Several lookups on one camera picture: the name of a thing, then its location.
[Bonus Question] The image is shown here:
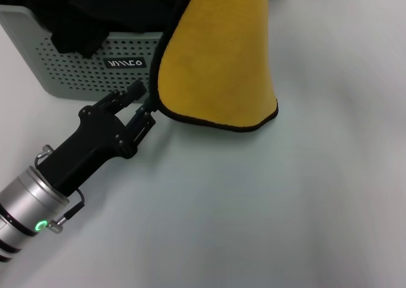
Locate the left arm cable with connector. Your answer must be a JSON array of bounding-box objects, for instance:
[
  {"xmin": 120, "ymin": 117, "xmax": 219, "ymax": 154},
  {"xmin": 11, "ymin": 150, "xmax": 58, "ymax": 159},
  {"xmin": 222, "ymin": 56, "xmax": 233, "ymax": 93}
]
[{"xmin": 35, "ymin": 144, "xmax": 87, "ymax": 234}]

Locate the sage green perforated storage box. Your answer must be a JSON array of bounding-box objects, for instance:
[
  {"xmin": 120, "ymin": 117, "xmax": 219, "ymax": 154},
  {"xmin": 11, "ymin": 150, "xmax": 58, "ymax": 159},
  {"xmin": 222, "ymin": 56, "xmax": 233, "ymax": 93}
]
[{"xmin": 0, "ymin": 4, "xmax": 166, "ymax": 103}]

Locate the black cloth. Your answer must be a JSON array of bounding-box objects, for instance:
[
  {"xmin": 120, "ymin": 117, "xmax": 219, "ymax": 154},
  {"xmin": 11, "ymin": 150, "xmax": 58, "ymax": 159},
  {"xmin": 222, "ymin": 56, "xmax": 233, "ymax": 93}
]
[{"xmin": 0, "ymin": 0, "xmax": 198, "ymax": 60}]

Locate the yellow and green towel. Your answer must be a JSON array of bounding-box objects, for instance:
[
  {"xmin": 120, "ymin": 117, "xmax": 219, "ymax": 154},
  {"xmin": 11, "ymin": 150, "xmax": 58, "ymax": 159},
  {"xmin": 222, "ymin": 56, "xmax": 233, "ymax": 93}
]
[{"xmin": 148, "ymin": 0, "xmax": 280, "ymax": 133}]

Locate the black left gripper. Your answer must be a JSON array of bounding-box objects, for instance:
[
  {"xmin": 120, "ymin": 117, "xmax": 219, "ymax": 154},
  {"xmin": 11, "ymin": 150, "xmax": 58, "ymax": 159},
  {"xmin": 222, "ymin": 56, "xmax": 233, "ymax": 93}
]
[{"xmin": 36, "ymin": 79, "xmax": 159, "ymax": 196}]

